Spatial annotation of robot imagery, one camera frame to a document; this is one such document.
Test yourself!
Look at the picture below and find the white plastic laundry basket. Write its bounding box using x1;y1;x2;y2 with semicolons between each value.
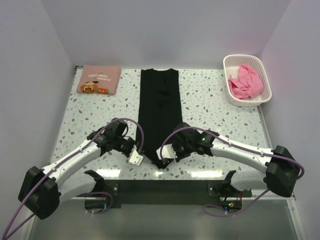
223;54;272;107

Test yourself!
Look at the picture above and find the pink crumpled t shirt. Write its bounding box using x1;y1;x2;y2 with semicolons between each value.
228;64;264;100

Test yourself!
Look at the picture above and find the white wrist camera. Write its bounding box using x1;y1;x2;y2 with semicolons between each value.
128;147;144;166
156;144;178;160

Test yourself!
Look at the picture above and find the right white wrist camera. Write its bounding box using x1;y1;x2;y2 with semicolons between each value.
156;144;178;160

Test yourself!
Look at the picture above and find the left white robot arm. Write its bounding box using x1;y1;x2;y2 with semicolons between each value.
18;118;136;220

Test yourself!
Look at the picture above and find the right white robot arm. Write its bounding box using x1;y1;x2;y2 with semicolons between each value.
172;122;305;198

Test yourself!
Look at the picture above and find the folded pink printed t shirt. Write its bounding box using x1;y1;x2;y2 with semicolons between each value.
76;65;122;95

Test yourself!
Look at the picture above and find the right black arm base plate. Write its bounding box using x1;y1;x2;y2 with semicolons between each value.
207;180;252;198

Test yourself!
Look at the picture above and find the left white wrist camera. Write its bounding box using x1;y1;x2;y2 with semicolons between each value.
128;147;144;166

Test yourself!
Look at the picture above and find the black t shirt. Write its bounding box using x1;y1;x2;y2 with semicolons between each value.
135;68;183;169

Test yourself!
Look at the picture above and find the aluminium front rail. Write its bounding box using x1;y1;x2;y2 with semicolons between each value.
31;177;297;200

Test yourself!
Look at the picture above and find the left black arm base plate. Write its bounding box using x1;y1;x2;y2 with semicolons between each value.
74;180;121;198

